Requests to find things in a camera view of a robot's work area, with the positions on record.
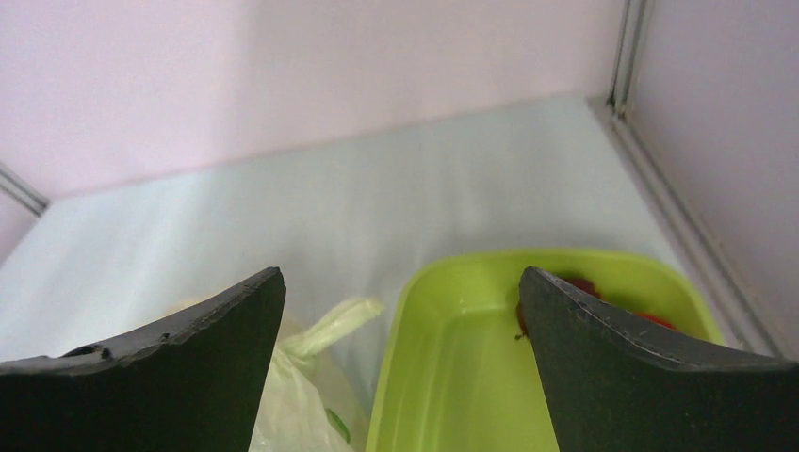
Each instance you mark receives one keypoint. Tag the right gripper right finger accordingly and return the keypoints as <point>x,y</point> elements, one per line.
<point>614,381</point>

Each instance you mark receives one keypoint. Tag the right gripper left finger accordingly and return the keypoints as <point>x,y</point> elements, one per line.
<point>190,381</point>

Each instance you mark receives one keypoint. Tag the red fake fruit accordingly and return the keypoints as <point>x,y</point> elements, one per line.
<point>657,320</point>

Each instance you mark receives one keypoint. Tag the pale green plastic bag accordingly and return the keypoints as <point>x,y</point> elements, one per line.
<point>308,403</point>

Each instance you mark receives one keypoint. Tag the dark brown fake fruit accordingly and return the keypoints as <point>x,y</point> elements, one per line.
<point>582,284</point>

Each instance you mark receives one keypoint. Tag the green plastic tray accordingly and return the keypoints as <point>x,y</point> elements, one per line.
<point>456,376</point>

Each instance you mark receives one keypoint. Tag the left aluminium frame post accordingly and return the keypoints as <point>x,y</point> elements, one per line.
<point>22,192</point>

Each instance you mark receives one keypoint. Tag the aluminium frame post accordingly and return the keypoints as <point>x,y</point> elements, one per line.
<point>22,192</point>
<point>632,37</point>

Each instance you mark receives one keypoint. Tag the right aluminium frame post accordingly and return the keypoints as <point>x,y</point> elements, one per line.
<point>632,37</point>

